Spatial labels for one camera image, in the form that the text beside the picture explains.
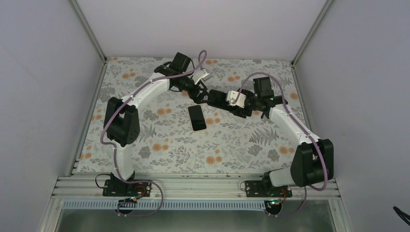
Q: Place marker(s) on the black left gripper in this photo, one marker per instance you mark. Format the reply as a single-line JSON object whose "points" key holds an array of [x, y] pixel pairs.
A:
{"points": [[198, 99]]}

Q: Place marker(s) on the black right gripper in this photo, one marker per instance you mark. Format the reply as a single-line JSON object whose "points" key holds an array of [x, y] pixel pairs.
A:
{"points": [[241, 113]]}

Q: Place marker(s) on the black smartphone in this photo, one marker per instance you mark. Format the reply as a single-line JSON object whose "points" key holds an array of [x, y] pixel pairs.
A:
{"points": [[197, 118]]}

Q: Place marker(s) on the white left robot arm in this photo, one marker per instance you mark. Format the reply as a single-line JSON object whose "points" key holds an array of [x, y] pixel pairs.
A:
{"points": [[121, 124]]}

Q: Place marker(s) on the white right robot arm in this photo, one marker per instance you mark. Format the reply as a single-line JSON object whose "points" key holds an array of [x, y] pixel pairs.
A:
{"points": [[312, 163]]}

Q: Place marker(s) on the floral patterned table mat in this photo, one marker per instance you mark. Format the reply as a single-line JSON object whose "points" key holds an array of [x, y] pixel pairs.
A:
{"points": [[168, 144]]}

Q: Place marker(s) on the black object at corner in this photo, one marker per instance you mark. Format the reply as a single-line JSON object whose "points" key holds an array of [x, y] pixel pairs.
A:
{"points": [[404, 216]]}

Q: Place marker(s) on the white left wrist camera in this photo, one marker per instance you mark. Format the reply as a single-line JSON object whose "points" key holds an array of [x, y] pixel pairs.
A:
{"points": [[200, 75]]}

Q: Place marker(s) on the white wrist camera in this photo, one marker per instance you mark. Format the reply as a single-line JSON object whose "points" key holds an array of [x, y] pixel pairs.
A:
{"points": [[235, 98], [200, 75]]}

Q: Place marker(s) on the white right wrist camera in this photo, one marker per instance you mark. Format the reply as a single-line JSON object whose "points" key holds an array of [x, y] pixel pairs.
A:
{"points": [[235, 98]]}

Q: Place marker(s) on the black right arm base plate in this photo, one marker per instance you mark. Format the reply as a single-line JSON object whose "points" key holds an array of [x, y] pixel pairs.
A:
{"points": [[258, 189]]}

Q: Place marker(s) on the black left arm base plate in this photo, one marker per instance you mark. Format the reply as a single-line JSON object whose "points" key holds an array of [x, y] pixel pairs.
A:
{"points": [[121, 189]]}

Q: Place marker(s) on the aluminium front rail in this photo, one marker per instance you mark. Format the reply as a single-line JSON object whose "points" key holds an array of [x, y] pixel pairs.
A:
{"points": [[213, 187]]}

